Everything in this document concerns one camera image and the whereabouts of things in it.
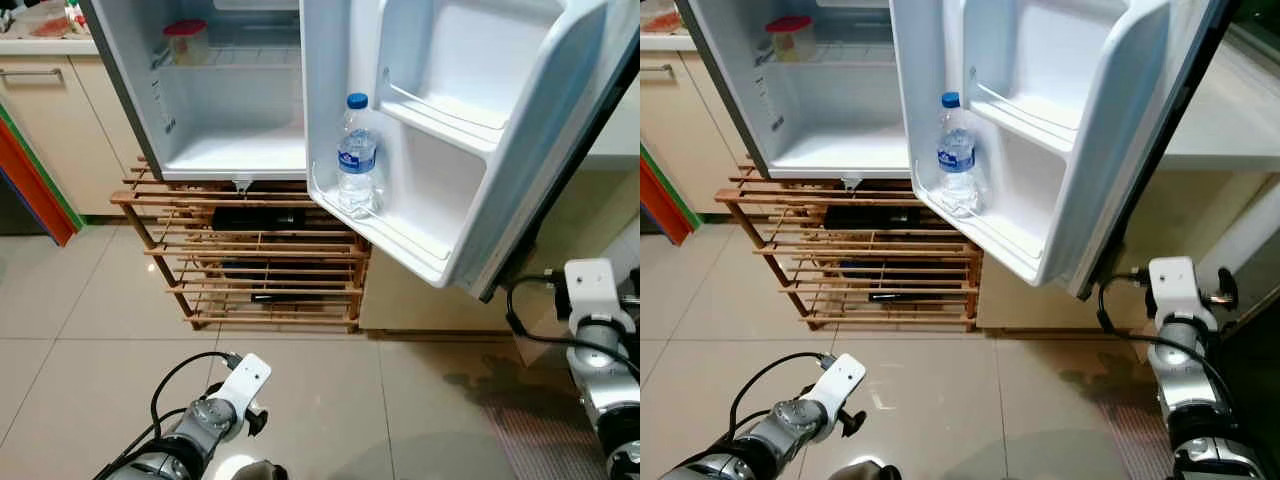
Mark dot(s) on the mini fridge door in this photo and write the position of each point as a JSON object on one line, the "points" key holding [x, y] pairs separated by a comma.
{"points": [[450, 60], [1040, 60]]}

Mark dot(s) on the clear food box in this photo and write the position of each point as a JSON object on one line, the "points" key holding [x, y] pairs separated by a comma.
{"points": [[50, 25], [662, 20]]}

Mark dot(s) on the wooden slatted rack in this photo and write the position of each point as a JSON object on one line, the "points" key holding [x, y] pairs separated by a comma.
{"points": [[790, 195], [180, 199]]}

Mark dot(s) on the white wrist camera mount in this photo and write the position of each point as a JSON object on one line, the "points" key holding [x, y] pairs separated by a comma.
{"points": [[1175, 285], [838, 380], [240, 380], [590, 285]]}

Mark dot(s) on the pink floor mat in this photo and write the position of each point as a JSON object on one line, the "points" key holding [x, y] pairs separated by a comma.
{"points": [[540, 440], [1130, 440]]}

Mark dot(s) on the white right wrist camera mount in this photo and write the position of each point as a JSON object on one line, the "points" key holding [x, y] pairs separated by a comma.
{"points": [[1175, 285], [590, 285]]}

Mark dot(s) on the clear water bottle blue cap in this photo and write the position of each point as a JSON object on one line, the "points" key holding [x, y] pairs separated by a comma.
{"points": [[357, 155], [957, 155]]}

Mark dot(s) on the green flat board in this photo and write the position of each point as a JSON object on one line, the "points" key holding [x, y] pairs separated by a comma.
{"points": [[668, 192], [42, 165]]}

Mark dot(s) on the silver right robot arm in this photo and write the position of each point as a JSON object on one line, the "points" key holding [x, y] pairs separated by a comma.
{"points": [[1185, 370], [600, 370]]}

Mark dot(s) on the black shoe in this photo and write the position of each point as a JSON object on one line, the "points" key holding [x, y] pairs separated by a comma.
{"points": [[260, 218], [870, 217]]}

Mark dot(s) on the orange flat board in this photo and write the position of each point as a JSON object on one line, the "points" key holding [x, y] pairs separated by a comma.
{"points": [[665, 205], [35, 185]]}

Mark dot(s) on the beige kitchen cabinet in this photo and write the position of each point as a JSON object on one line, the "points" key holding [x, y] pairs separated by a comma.
{"points": [[60, 140], [690, 130]]}

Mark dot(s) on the grey robot leg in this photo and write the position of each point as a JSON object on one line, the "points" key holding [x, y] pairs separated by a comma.
{"points": [[255, 470], [865, 470]]}

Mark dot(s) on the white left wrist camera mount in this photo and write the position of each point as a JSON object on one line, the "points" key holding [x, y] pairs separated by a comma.
{"points": [[838, 380], [240, 380]]}

